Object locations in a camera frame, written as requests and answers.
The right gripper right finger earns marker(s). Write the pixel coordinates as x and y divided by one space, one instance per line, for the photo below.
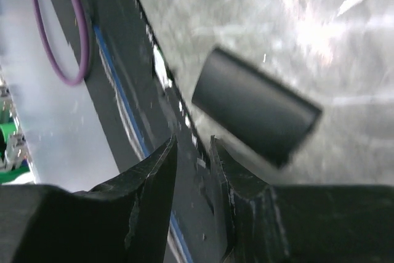
260 222

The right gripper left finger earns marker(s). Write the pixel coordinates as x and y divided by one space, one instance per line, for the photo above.
125 219

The black battery cover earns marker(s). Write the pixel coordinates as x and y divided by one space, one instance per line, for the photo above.
267 116

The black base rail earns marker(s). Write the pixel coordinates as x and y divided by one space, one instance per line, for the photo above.
138 115

